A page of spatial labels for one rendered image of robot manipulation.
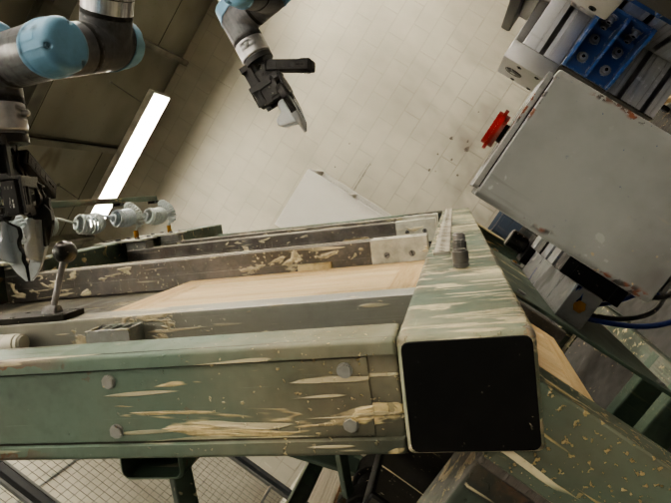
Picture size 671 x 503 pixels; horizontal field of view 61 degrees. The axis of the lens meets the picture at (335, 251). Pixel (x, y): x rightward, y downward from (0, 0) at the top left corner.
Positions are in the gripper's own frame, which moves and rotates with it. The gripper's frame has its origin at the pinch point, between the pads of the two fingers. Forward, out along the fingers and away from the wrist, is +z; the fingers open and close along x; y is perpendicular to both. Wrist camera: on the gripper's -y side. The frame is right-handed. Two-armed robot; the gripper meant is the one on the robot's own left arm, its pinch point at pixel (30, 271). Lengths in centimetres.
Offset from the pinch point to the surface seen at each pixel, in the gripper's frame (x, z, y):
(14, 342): -3.4, 10.1, 1.3
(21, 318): -3.3, 7.2, -2.2
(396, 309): 51, 10, 18
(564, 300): 72, 11, 22
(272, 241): 39, 6, -98
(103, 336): 10.8, 10.0, 7.2
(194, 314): 23.8, 8.6, 7.7
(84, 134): -125, -97, -521
